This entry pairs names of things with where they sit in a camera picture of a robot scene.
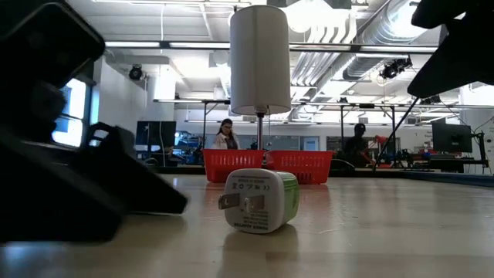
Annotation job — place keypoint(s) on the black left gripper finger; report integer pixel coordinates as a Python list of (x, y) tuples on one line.
[(58, 201), (135, 185)]

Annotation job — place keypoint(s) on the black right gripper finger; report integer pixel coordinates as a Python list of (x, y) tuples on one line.
[(467, 54), (440, 11)]

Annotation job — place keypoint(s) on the dark computer monitor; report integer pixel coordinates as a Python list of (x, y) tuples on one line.
[(158, 133), (451, 137)]

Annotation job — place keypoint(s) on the black ceiling spotlight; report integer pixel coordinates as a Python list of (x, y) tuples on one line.
[(136, 72), (393, 68)]

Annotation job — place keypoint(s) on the red plastic basket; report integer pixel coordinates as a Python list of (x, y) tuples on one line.
[(305, 166), (231, 164)]

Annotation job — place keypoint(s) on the person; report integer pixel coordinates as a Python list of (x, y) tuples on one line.
[(357, 148), (224, 141)]

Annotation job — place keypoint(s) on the green and white power adapter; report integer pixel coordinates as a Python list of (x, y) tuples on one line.
[(262, 208)]

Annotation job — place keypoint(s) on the white cylindrical table lamp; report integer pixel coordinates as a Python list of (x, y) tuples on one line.
[(258, 58)]

